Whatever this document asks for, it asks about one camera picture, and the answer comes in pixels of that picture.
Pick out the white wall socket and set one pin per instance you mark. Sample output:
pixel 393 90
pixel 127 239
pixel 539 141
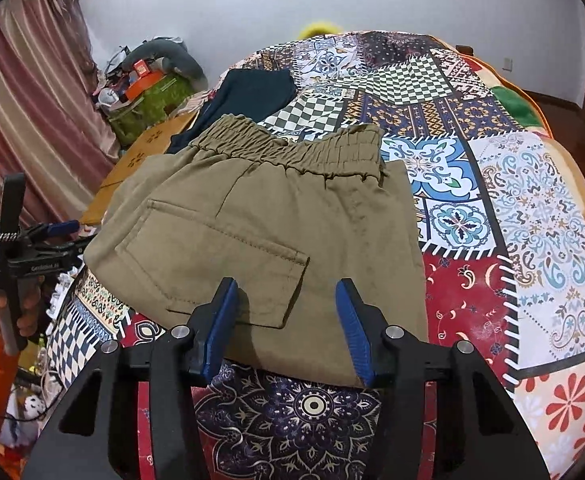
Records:
pixel 508 65

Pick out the striped pink curtain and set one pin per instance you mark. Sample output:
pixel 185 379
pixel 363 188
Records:
pixel 32 85

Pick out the dark navy garment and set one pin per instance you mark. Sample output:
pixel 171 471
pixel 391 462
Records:
pixel 242 95

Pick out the green patterned bag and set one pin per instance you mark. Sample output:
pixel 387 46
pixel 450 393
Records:
pixel 157 97

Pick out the orange box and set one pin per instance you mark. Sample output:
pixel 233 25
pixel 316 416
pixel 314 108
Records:
pixel 145 86

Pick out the yellow foam tube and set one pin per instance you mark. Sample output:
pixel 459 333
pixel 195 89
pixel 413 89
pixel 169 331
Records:
pixel 317 27

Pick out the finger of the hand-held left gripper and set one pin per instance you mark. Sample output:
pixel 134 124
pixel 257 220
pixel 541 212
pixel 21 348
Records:
pixel 67 249
pixel 62 227

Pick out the patchwork printed blanket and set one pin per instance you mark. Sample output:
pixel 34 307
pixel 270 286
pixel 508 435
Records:
pixel 522 210

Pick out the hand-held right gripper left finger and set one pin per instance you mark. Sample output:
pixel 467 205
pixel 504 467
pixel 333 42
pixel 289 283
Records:
pixel 220 330

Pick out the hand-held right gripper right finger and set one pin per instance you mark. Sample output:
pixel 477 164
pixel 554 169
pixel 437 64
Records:
pixel 357 330

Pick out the person's left hand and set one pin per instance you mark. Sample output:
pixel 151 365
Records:
pixel 31 312

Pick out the small red box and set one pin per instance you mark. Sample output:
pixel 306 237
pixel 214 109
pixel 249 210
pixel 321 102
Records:
pixel 141 67

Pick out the wooden bed post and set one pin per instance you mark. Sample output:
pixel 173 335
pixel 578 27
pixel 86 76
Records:
pixel 464 51

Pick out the khaki pants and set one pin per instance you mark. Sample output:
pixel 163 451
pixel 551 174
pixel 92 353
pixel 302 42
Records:
pixel 272 220

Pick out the grey plush pillow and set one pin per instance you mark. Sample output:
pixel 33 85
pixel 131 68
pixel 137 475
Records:
pixel 182 60

